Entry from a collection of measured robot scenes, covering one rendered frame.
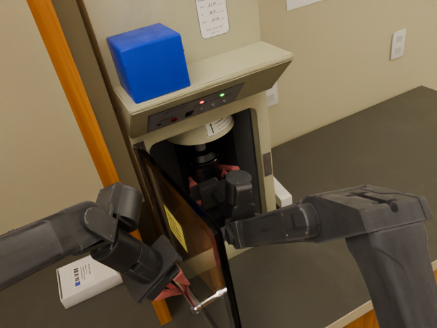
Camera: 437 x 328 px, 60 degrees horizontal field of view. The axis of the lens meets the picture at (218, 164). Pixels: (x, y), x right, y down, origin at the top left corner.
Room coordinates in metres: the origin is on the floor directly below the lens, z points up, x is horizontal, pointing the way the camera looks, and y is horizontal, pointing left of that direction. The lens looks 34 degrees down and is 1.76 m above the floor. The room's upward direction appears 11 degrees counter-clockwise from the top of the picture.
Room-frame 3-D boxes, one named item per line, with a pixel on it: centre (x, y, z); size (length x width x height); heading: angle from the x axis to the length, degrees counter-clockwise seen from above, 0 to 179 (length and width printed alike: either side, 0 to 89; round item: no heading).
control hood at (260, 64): (0.67, 0.00, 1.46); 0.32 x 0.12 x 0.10; 110
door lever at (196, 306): (0.44, 0.08, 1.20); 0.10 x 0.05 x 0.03; 26
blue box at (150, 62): (0.64, 0.08, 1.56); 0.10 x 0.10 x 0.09; 20
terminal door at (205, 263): (0.52, 0.09, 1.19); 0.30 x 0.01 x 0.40; 26
